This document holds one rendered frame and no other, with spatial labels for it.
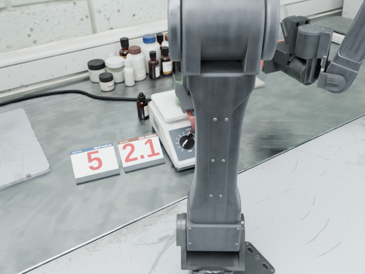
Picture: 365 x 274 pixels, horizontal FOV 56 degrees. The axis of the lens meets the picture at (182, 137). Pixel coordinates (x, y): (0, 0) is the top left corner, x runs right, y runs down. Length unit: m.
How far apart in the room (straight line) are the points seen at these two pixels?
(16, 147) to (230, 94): 0.64
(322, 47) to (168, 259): 0.53
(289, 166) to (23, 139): 0.61
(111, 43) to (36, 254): 0.74
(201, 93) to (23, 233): 0.46
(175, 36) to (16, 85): 0.88
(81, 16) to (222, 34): 0.90
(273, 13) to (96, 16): 0.92
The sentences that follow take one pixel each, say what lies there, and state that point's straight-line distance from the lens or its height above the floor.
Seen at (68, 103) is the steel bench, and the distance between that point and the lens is 1.02.
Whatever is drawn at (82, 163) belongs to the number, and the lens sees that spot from 0.75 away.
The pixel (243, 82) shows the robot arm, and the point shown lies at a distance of 0.31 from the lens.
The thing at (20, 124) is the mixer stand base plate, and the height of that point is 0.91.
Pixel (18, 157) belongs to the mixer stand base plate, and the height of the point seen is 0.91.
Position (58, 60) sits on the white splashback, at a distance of 1.13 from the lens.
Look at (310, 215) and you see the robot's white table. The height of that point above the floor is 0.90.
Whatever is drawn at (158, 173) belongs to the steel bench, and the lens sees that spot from 0.72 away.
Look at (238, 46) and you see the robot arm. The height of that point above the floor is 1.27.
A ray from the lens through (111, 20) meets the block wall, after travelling 1.20.
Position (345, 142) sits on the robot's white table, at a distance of 0.88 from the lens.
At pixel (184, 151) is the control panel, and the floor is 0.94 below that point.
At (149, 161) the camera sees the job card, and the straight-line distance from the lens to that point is 0.75.
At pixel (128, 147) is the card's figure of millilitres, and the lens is 0.75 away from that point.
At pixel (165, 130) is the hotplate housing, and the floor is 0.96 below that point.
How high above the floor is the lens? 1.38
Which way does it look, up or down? 36 degrees down
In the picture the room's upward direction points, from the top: 1 degrees counter-clockwise
